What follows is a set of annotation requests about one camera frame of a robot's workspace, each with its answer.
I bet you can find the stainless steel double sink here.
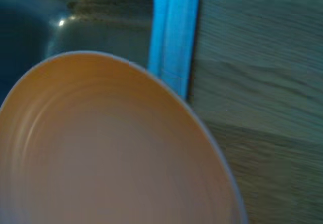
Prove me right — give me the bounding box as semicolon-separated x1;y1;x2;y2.
0;0;202;103

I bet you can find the orange plate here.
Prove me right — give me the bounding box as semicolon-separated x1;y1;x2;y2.
0;50;250;224

